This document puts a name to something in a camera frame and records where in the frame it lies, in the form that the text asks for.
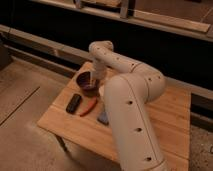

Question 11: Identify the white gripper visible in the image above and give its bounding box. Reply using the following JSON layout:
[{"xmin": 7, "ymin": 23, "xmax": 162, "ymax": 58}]
[{"xmin": 90, "ymin": 59, "xmax": 107, "ymax": 87}]

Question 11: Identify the wooden table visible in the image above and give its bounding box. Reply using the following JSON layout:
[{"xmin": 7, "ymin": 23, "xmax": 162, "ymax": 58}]
[{"xmin": 36, "ymin": 61, "xmax": 192, "ymax": 171}]

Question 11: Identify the dark purple ceramic bowl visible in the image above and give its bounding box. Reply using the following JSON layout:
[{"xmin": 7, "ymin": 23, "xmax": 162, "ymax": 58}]
[{"xmin": 76, "ymin": 71, "xmax": 100, "ymax": 97}]

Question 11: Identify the orange carrot-shaped object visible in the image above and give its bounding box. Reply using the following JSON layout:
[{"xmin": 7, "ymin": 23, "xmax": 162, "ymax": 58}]
[{"xmin": 79, "ymin": 97, "xmax": 97, "ymax": 117}]

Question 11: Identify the blue sponge block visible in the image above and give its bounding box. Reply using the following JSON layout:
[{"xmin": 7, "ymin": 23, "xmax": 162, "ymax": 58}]
[{"xmin": 97, "ymin": 110, "xmax": 109, "ymax": 125}]

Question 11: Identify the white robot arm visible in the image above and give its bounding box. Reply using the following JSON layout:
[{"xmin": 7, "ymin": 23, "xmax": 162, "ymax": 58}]
[{"xmin": 89, "ymin": 41, "xmax": 169, "ymax": 171}]

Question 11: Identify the black rectangular remote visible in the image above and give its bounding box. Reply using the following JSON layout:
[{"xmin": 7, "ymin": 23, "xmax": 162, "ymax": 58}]
[{"xmin": 66, "ymin": 94, "xmax": 82, "ymax": 113}]

